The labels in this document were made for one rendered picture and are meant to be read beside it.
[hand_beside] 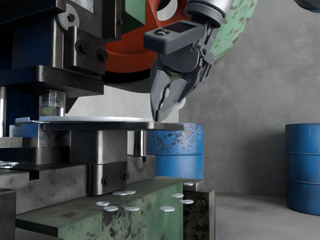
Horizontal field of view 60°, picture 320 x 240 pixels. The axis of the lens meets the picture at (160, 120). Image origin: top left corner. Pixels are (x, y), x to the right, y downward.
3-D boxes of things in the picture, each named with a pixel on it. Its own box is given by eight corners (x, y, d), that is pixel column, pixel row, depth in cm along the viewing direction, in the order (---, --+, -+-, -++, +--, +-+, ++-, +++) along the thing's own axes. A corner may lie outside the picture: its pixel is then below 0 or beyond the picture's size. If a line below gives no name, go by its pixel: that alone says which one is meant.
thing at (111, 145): (185, 190, 55) (185, 122, 55) (150, 206, 42) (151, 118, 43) (88, 180, 66) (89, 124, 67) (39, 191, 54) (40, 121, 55)
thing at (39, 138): (90, 145, 67) (91, 126, 67) (37, 147, 54) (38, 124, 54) (64, 144, 71) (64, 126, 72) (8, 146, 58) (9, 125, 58)
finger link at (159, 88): (166, 122, 55) (185, 79, 54) (153, 121, 50) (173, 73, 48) (154, 116, 56) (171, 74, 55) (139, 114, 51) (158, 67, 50)
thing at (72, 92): (106, 104, 69) (106, 82, 69) (37, 93, 51) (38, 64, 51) (59, 107, 76) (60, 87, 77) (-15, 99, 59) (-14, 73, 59)
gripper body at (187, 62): (205, 87, 54) (230, 28, 52) (189, 79, 46) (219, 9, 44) (171, 74, 57) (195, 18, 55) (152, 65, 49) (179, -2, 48)
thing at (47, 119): (186, 125, 63) (186, 122, 63) (105, 119, 38) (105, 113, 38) (89, 127, 77) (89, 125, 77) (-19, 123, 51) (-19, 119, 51)
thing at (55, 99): (68, 107, 64) (68, 92, 65) (51, 105, 60) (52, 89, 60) (58, 108, 66) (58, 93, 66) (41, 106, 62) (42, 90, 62)
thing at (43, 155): (105, 157, 68) (105, 144, 68) (35, 164, 50) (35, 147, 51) (58, 155, 76) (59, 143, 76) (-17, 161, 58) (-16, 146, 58)
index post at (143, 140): (147, 155, 73) (147, 119, 74) (141, 156, 70) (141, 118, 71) (138, 155, 74) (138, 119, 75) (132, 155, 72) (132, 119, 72)
